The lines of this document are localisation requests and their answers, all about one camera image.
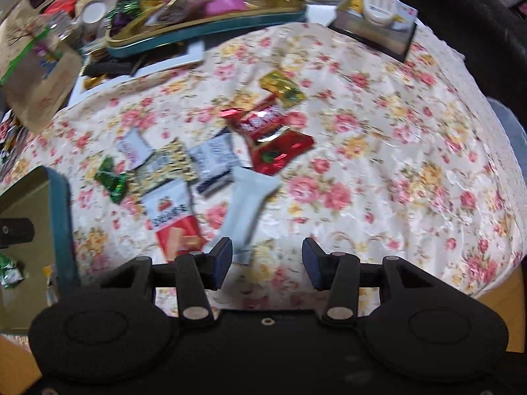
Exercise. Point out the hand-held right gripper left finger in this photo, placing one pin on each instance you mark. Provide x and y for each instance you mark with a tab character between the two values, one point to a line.
222	264

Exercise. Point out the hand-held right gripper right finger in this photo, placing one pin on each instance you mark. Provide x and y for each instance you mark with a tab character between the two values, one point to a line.
312	267

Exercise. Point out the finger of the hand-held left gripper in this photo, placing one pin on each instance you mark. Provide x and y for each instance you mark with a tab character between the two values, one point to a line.
16	232

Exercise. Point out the green white snack packet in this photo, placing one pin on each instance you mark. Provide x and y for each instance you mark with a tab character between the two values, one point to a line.
9	271

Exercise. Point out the small teal tin tray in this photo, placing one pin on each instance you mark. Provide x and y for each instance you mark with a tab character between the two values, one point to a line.
61	222

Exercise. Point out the pale grey strip packet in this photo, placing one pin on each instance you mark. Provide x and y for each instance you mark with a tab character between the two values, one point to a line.
247	201

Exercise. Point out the red white wafer packet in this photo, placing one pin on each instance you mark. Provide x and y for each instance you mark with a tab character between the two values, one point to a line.
173	218

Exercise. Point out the white and blue snack packet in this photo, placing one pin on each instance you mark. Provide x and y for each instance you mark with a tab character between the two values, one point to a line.
214	160

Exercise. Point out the green candy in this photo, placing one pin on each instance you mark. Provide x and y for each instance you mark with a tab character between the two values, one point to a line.
112	179

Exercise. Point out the black gold patterned packet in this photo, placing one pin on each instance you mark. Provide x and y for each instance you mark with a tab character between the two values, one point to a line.
166	168

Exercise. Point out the glossy red snack packet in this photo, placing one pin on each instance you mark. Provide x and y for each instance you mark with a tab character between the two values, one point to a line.
282	150

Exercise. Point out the small white snack packet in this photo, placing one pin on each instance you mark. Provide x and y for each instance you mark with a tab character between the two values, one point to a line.
134	148

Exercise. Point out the red packet with white label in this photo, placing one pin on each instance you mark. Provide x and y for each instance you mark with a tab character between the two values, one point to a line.
259	121

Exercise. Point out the yellow green snack packet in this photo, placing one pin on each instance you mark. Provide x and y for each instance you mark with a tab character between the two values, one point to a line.
284	87

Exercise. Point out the floral tablecloth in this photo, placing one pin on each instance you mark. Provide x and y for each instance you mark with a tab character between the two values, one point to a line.
391	152

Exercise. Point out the brown paper bag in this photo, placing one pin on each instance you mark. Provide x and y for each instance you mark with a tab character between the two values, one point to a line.
39	78

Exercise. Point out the long black snack packet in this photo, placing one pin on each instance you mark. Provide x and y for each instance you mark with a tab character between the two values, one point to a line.
109	68

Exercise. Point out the glass jar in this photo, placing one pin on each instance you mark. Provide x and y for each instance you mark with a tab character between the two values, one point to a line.
59	28

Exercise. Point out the white rectangular tray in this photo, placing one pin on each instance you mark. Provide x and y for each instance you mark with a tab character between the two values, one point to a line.
181	55

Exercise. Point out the white cup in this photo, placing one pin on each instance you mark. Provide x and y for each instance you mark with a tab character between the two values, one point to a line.
94	16

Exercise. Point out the dark flat box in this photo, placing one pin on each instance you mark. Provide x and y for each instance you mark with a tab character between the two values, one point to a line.
383	39

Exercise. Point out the grey rounded object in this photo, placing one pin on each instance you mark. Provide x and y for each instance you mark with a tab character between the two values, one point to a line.
508	127

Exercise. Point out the pile of wrapped candies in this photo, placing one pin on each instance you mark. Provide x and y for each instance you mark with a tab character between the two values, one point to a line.
125	12

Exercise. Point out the large teal tin tray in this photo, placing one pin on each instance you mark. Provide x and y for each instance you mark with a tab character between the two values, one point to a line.
263	18

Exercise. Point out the clear raisin packet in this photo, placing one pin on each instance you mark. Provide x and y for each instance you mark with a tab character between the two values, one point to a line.
181	10

